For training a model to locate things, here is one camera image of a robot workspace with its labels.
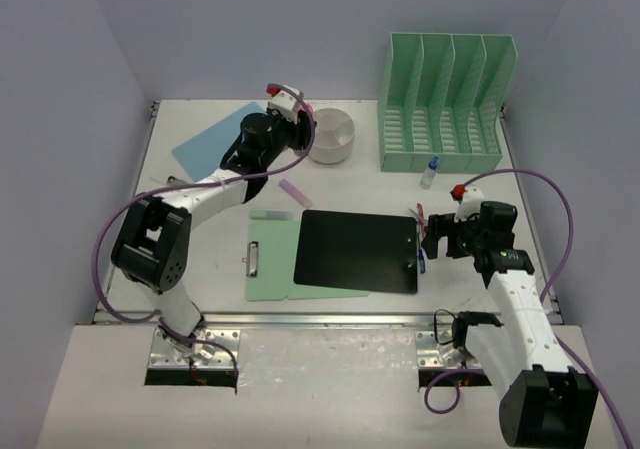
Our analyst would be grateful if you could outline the black clipboard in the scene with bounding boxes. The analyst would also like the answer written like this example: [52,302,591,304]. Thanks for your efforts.
[293,210,419,295]

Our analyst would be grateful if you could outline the small clear spray bottle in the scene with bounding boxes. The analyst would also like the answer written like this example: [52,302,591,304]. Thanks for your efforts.
[419,155,440,189]

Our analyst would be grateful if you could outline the green highlighter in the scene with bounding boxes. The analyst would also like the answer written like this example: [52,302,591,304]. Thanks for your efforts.
[249,210,294,221]

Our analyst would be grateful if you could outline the black handled scissors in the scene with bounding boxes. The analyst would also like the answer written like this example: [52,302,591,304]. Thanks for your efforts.
[409,209,425,229]

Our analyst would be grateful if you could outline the pink glue bottle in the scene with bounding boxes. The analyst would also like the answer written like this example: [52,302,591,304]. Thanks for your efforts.
[299,102,314,115]

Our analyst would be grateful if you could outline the red pen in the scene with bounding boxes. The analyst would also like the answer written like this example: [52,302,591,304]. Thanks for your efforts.
[416,203,426,237]

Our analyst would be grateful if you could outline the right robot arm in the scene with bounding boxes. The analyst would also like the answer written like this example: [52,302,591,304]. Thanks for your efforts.
[422,201,598,448]

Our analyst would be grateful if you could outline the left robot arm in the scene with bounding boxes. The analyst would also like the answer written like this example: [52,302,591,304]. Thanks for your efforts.
[111,106,315,362]

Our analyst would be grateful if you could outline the white round desk organizer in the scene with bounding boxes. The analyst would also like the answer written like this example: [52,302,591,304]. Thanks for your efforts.
[308,108,355,165]

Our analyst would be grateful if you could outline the purple highlighter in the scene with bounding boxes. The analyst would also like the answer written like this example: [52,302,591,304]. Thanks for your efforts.
[278,179,313,209]

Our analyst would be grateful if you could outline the blue clipboard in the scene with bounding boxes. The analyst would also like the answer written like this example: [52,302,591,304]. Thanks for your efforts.
[167,102,263,183]

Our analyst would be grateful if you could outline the green clipboard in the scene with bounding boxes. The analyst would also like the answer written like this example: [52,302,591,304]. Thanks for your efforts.
[245,220,370,302]

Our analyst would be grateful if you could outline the green file rack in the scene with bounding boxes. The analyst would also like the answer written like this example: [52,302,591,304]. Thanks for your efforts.
[377,32,518,174]

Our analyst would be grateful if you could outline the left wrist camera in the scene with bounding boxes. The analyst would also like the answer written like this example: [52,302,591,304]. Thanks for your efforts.
[266,84,304,122]

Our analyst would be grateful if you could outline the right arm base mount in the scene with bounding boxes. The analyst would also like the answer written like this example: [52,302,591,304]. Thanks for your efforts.
[414,329,491,388]

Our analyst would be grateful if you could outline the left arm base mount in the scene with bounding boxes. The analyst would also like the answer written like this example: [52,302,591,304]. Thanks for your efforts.
[144,326,241,389]

